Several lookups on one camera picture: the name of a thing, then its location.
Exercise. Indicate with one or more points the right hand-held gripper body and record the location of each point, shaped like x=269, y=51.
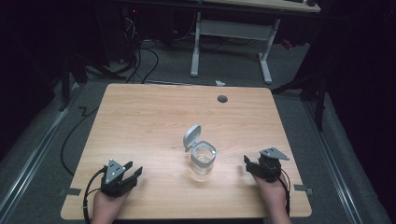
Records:
x=269, y=165

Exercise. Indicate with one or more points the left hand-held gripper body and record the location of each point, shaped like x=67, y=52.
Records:
x=112, y=174

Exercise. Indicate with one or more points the clear jar with gray lid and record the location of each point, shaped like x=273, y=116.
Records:
x=202, y=157

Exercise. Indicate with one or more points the person's left hand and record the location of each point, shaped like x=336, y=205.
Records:
x=107, y=205

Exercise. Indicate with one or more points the gray tape strip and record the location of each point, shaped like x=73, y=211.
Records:
x=302, y=188
x=73, y=191

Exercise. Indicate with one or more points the white crumpled paper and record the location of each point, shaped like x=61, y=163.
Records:
x=219, y=83

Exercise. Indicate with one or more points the black metal stand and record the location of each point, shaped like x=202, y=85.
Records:
x=65, y=84
x=317, y=93

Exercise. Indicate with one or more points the small red object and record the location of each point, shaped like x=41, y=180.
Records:
x=287, y=44

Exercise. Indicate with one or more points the white-legged wooden desk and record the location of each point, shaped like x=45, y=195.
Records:
x=236, y=29

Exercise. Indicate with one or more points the metal floor rail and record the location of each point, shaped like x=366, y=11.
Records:
x=333, y=165
x=34, y=155

